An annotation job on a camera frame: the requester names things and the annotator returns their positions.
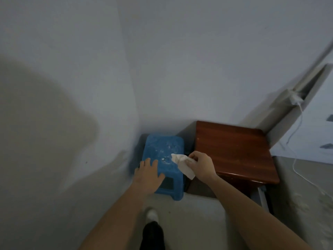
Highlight person's left forearm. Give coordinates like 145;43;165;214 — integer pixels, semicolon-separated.
78;185;156;250

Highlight white paper tissue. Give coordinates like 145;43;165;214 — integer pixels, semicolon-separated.
171;153;196;180

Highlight white patterned pillow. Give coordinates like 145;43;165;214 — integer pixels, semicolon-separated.
271;73;333;165

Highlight blue plastic stool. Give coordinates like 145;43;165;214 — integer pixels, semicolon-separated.
134;133;186;201

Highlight white charging cable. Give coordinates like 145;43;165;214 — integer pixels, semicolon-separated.
279;101;329;197

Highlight person's white shoe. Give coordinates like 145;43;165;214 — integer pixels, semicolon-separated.
145;207;159;225

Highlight grey patterned bed sheet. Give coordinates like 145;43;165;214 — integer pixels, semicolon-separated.
271;156;333;250

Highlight person's left hand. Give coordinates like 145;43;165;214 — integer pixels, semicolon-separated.
132;158;166;196

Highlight brown wooden bedside table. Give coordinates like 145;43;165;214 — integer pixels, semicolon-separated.
187;121;280;199

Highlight grey bed headboard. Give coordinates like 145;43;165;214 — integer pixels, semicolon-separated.
267;41;333;150

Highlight white bed frame bar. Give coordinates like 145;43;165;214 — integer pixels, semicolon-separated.
257;186;271;214

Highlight person's right forearm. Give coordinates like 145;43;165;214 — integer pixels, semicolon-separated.
206;174;314;250

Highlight white charger plug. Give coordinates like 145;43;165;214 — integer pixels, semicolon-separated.
289;93;304;105

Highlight person's right hand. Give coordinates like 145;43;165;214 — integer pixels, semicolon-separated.
186;151;218;182

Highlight person's black trouser leg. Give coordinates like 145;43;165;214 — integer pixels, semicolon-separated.
139;221;166;250

